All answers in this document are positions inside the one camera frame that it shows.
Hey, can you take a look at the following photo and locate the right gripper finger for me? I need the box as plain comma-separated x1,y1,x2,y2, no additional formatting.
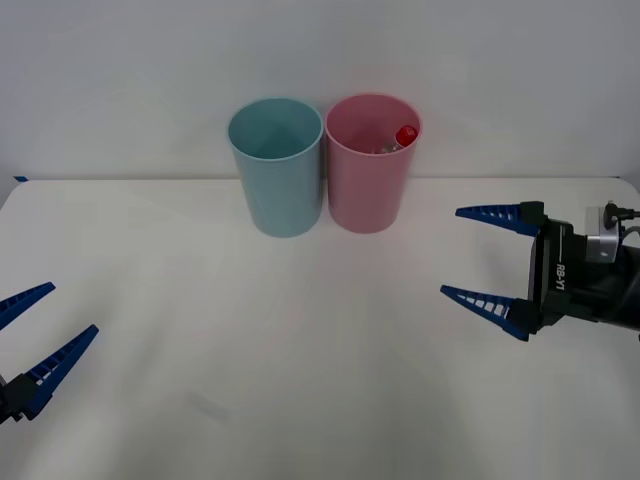
454,200,547,237
439,284,544,343

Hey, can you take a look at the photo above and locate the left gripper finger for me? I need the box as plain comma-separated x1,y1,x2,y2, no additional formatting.
0,282,57,332
4,324,100,421

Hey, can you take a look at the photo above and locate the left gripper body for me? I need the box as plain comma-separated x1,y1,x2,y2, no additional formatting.
0,375,22,427

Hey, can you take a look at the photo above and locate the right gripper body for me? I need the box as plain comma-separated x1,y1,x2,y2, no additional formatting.
529,218,592,329

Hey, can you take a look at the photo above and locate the clear bottle with red cap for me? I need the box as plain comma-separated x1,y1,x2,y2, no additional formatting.
373,124,419,155

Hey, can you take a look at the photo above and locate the pink plastic bin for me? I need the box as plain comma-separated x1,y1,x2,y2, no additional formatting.
324,93,424,235

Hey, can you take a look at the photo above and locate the pale blue plastic bin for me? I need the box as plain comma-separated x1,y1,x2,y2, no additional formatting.
227,96,324,238

